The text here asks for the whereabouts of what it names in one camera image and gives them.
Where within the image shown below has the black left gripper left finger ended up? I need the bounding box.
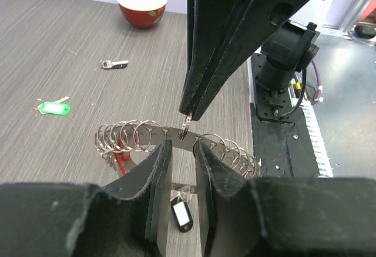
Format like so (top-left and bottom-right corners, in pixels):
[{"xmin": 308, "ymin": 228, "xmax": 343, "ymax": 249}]
[{"xmin": 1, "ymin": 140, "xmax": 173, "ymax": 256}]

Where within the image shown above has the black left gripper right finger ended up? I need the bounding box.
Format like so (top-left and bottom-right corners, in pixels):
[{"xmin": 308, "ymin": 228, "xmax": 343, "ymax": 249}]
[{"xmin": 194, "ymin": 141, "xmax": 375, "ymax": 256}]

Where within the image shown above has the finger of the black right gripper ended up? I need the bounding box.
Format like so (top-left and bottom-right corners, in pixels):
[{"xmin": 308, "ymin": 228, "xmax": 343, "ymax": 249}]
[
  {"xmin": 179, "ymin": 0, "xmax": 264, "ymax": 116},
  {"xmin": 190, "ymin": 0, "xmax": 309, "ymax": 121}
]

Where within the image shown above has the metal disc keyring holder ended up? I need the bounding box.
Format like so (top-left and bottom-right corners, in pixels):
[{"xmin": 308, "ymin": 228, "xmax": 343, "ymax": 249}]
[{"xmin": 89, "ymin": 120, "xmax": 259, "ymax": 209}]

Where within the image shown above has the green tag key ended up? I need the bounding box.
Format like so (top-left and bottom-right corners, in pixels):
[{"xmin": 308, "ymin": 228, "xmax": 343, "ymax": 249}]
[{"xmin": 34, "ymin": 96, "xmax": 71, "ymax": 116}]

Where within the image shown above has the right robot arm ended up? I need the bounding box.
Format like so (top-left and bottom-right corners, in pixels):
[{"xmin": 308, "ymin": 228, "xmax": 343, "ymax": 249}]
[{"xmin": 179, "ymin": 0, "xmax": 314, "ymax": 121}]

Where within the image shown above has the black key tag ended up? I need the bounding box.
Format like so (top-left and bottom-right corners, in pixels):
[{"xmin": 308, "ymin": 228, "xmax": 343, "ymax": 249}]
[{"xmin": 170, "ymin": 197, "xmax": 193, "ymax": 233}]

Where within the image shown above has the red key tag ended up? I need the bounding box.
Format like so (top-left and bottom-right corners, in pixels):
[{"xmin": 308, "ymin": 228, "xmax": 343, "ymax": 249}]
[{"xmin": 113, "ymin": 151, "xmax": 135, "ymax": 177}]

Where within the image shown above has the red cream bowl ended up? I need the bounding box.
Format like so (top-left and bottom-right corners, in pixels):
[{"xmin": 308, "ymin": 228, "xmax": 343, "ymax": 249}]
[{"xmin": 117, "ymin": 0, "xmax": 167, "ymax": 29}]

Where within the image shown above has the silver black key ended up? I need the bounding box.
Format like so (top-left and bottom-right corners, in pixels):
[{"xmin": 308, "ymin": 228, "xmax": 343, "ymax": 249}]
[{"xmin": 99, "ymin": 60, "xmax": 129, "ymax": 70}]

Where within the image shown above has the white slotted cable duct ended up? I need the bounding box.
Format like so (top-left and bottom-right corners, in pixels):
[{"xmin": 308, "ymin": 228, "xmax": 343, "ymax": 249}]
[{"xmin": 300, "ymin": 100, "xmax": 333, "ymax": 178}]

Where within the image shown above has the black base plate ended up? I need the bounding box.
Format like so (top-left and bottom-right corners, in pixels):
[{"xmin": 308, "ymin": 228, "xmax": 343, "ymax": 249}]
[{"xmin": 249, "ymin": 53, "xmax": 320, "ymax": 178}]

